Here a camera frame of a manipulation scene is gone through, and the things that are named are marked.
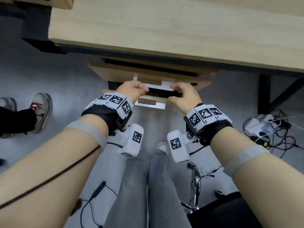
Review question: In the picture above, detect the person's right hand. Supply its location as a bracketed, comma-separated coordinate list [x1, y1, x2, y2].
[168, 82, 204, 116]

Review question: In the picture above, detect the person's left hand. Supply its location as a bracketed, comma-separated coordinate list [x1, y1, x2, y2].
[116, 81, 150, 99]

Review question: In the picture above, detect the wooden drawer with white handle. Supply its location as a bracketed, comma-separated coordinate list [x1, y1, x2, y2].
[102, 76, 198, 110]

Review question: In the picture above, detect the person's left forearm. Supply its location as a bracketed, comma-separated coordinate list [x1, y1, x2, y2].
[0, 113, 110, 228]

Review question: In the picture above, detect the person's right forearm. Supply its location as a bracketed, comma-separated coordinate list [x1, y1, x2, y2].
[210, 126, 304, 228]

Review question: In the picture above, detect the wooden drawer cabinet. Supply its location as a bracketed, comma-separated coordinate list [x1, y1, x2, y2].
[87, 57, 216, 93]

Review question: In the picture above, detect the right wristband with square markers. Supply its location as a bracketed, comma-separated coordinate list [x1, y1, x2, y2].
[183, 103, 234, 146]

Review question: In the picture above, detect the wristband with square markers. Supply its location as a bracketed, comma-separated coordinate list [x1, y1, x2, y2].
[183, 103, 234, 146]
[81, 92, 134, 138]

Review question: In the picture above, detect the left wristband with square markers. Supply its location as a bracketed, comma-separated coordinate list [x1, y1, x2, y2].
[81, 92, 134, 138]

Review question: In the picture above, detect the person's white shoe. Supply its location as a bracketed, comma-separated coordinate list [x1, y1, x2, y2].
[155, 140, 170, 156]

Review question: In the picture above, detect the white power strip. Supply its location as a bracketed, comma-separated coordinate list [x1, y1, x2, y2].
[244, 114, 274, 138]

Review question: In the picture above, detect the person's right leg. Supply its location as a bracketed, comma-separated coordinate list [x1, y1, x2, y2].
[147, 148, 191, 228]

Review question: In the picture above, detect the person's leg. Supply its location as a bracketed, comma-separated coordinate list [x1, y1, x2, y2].
[147, 148, 191, 228]
[104, 139, 150, 228]
[0, 107, 38, 138]

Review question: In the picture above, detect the person's left leg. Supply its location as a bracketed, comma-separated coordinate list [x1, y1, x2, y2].
[104, 139, 150, 228]

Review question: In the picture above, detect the grey and red sneaker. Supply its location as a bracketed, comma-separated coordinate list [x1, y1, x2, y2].
[29, 93, 53, 134]

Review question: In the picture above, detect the black chair with chrome base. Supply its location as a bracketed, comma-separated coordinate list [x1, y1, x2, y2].
[179, 162, 262, 228]

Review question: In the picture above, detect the cardboard box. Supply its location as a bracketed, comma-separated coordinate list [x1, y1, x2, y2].
[11, 0, 75, 10]

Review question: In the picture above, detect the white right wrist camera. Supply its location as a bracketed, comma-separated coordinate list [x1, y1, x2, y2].
[166, 130, 191, 164]

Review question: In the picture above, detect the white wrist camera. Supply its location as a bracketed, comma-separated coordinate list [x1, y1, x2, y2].
[120, 123, 145, 158]
[166, 130, 191, 164]

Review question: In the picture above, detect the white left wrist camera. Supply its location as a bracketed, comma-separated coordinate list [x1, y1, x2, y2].
[120, 123, 145, 158]

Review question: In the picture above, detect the grey left forearm strap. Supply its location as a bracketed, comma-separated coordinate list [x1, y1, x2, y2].
[64, 121, 108, 153]

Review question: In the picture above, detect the grey forearm strap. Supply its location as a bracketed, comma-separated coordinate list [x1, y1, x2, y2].
[64, 121, 108, 153]
[222, 145, 272, 177]

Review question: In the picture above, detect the black table leg frame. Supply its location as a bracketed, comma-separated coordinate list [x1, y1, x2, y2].
[257, 73, 304, 115]

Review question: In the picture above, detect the grey right forearm strap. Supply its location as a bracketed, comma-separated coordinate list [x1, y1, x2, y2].
[222, 145, 272, 177]

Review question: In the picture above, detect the black table bracket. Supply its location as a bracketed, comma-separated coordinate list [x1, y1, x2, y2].
[21, 37, 67, 55]

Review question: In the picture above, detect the black cable with inline controller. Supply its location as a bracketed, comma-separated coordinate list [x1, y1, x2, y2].
[70, 181, 119, 228]

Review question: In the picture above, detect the tangle of black cables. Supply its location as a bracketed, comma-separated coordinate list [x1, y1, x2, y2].
[242, 109, 300, 160]

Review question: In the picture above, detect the black cable along forearm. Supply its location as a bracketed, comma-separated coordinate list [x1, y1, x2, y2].
[0, 144, 101, 210]

